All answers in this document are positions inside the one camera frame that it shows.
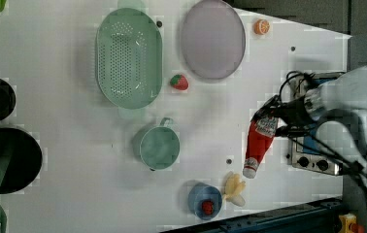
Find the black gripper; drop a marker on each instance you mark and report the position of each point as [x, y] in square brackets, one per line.
[278, 119]

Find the red ketchup bottle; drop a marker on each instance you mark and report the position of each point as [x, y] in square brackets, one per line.
[260, 138]

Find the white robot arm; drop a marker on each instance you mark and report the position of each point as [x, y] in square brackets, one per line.
[333, 114]

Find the silver toaster oven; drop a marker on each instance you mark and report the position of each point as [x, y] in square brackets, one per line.
[304, 152]

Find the peeled banana toy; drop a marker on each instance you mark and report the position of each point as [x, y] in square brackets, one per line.
[233, 189]

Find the orange slice toy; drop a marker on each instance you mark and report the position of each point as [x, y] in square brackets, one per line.
[261, 27]

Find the lilac round plate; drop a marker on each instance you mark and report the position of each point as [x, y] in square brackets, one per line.
[213, 39]

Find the blue cup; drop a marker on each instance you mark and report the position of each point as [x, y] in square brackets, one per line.
[201, 192]

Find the small strawberry in cup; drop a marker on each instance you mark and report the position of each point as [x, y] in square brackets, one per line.
[207, 207]

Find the red strawberry toy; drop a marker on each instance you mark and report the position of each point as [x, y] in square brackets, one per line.
[179, 82]

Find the green mug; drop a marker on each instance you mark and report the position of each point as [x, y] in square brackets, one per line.
[158, 147]

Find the green oval colander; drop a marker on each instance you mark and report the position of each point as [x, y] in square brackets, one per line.
[128, 58]

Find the black round pot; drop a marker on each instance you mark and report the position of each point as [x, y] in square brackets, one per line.
[25, 162]

